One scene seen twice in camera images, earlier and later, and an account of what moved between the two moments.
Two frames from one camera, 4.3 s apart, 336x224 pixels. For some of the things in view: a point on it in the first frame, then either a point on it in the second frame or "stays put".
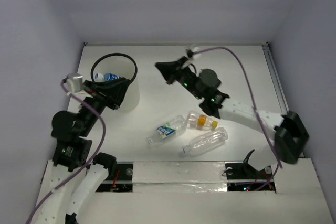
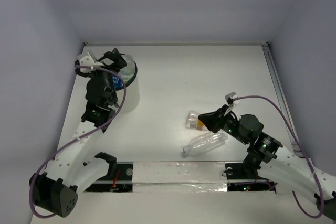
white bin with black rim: (124, 66) stays put
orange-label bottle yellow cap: (201, 121) stays put
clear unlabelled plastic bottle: (206, 142) stays put
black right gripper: (172, 70) to (213, 120)
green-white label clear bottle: (176, 126) to (127, 72)
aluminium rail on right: (284, 107) stays put
